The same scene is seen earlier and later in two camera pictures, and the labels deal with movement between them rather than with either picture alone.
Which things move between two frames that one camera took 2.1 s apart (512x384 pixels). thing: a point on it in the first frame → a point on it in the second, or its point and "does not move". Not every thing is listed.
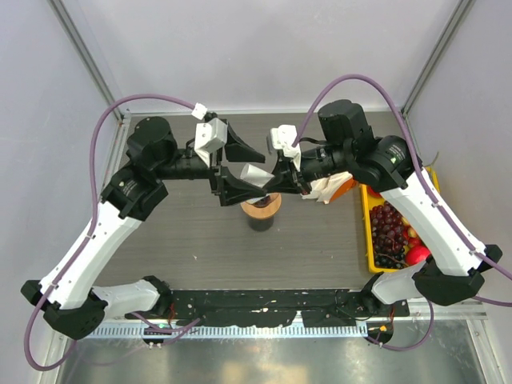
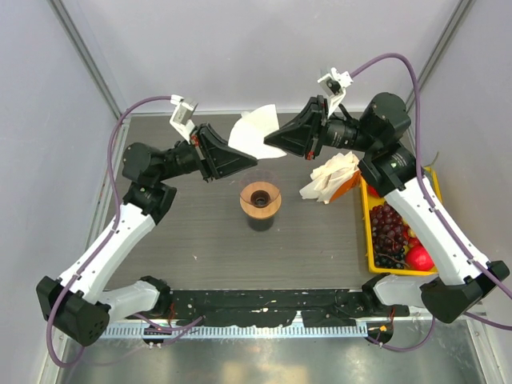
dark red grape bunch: x=390 y=239 does not move
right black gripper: x=287 y=178 → x=295 y=138
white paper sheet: x=255 y=176 → x=249 y=133
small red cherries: x=412 y=242 does not move
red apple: x=372 y=192 does not move
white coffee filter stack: x=324 y=189 does not move
